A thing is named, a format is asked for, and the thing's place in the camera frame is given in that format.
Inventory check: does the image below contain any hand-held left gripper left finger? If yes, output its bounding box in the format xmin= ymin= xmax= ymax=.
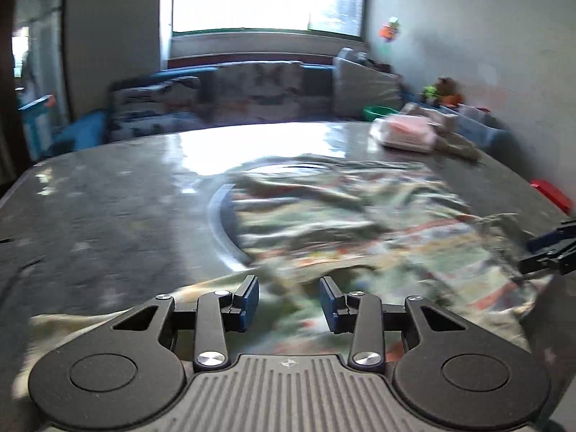
xmin=112 ymin=274 xmax=261 ymax=370

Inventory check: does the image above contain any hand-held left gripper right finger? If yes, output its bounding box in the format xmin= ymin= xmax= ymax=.
xmin=318 ymin=275 xmax=469 ymax=368

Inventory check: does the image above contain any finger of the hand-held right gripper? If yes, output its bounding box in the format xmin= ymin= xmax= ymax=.
xmin=526 ymin=219 xmax=576 ymax=254
xmin=517 ymin=251 xmax=576 ymax=276

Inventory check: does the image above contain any striped floral cloth garment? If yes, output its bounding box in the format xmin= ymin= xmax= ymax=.
xmin=29 ymin=153 xmax=554 ymax=356

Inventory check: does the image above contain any red plastic stool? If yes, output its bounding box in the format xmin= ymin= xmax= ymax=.
xmin=530 ymin=179 xmax=575 ymax=215

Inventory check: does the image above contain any pink tissue pack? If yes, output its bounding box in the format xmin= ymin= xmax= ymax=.
xmin=369 ymin=114 xmax=437 ymax=153

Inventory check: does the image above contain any brown teddy bear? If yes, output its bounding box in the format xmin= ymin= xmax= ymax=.
xmin=420 ymin=76 xmax=455 ymax=104

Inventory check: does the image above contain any green plastic bowl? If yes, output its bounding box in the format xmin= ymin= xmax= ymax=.
xmin=362 ymin=105 xmax=399 ymax=122

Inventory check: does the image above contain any butterfly print pillow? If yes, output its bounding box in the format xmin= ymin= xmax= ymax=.
xmin=110 ymin=76 xmax=201 ymax=142
xmin=211 ymin=60 xmax=307 ymax=123

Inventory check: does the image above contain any grey pillow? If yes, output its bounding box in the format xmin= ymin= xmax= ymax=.
xmin=333 ymin=47 xmax=403 ymax=120

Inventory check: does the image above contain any blue sofa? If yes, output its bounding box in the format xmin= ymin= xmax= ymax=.
xmin=49 ymin=60 xmax=406 ymax=158

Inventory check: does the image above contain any colourful pinwheel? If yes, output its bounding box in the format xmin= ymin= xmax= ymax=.
xmin=378 ymin=17 xmax=402 ymax=42

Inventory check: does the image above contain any blue cabinet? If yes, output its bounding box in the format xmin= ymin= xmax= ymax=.
xmin=18 ymin=94 xmax=57 ymax=161

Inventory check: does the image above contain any brown wooden door frame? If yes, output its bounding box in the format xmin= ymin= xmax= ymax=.
xmin=0 ymin=0 xmax=71 ymax=177

